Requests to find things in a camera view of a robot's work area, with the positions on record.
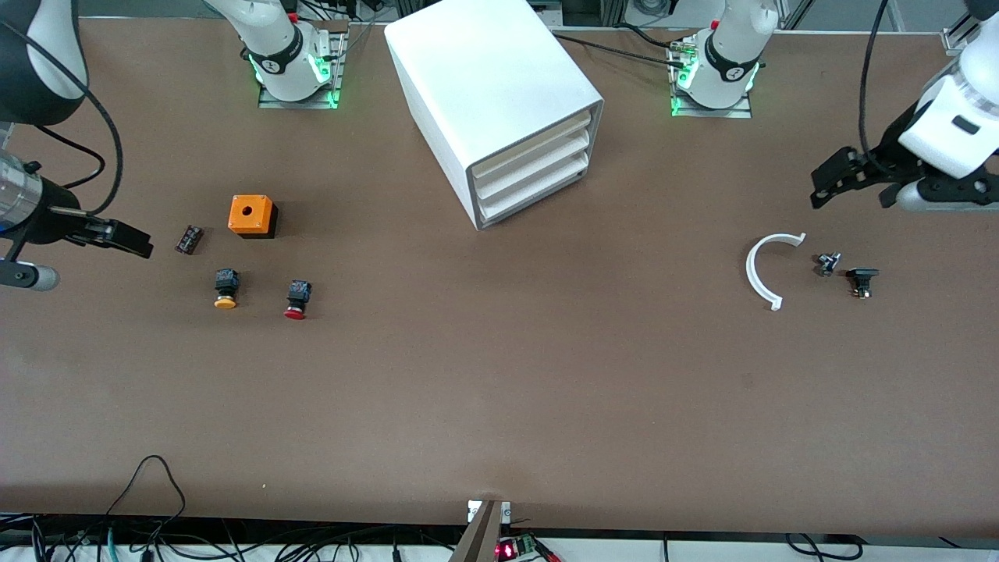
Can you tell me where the red push button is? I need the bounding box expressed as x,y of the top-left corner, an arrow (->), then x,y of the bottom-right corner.
283,279 -> 313,321

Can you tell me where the white drawer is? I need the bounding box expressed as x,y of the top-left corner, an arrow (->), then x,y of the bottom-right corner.
475,130 -> 598,204
471,109 -> 600,185

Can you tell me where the yellow push button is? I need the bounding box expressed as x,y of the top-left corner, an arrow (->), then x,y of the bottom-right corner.
213,268 -> 241,310

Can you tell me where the white bin with green button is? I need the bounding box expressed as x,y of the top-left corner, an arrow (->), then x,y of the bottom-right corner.
476,152 -> 590,227

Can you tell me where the white drawer cabinet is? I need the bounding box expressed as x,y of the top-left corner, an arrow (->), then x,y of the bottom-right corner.
384,0 -> 606,231

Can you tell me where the white curved plastic arc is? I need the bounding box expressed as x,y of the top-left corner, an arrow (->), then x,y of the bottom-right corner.
745,232 -> 807,312

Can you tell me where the orange box with hole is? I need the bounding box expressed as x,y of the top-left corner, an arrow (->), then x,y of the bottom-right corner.
228,194 -> 279,240

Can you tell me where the circuit board with red light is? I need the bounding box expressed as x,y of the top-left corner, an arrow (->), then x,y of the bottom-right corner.
496,535 -> 541,562

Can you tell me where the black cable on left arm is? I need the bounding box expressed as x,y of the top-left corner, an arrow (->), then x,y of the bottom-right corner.
858,0 -> 894,161

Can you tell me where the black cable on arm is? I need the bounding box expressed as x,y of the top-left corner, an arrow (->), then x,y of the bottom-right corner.
0,20 -> 126,215
858,0 -> 894,161

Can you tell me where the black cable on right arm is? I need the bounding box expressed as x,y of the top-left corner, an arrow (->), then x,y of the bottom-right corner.
0,20 -> 126,215

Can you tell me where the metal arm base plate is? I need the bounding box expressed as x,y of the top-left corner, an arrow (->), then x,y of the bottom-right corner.
257,31 -> 346,110
669,35 -> 754,119

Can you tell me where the aluminium frame profile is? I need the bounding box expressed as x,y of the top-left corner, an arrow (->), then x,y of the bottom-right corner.
940,16 -> 976,55

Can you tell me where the black looped cable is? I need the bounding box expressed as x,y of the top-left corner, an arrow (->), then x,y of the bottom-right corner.
104,455 -> 188,522

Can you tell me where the black cable on table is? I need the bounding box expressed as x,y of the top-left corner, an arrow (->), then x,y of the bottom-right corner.
550,27 -> 697,73

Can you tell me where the black cable under table edge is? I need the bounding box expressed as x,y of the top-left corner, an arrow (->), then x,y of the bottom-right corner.
784,532 -> 866,562

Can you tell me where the metal bracket with beam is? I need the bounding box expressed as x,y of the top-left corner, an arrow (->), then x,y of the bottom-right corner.
448,500 -> 513,562

